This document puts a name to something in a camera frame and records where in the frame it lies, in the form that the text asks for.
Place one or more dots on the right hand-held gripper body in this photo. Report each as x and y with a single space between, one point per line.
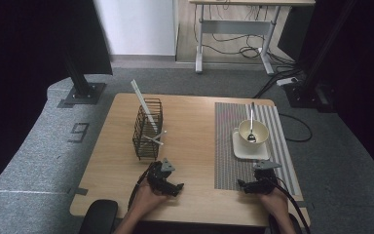
266 178

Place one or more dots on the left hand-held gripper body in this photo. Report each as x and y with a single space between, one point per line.
159 177

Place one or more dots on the square white saucer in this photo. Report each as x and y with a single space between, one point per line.
250 153

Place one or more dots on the person's left hand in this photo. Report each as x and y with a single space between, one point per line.
146 200

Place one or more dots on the person's right hand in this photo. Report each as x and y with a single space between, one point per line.
276 203

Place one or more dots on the striped woven placemat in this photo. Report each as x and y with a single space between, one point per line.
227 156

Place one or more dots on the metal spoon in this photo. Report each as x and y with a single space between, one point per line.
252 138

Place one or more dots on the grey tape strip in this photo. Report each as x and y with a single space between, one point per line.
81 191
302 204

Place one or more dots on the cream cup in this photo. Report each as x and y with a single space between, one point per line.
259 130

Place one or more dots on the black stand with dark base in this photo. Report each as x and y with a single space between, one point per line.
305 97

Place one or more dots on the white power strip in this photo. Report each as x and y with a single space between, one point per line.
287 81

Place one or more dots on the black curtain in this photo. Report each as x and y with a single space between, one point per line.
370 65
29 48

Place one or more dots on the white-legged desk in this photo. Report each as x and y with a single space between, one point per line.
237 26

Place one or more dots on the black stand with base plate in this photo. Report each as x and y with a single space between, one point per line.
84 92

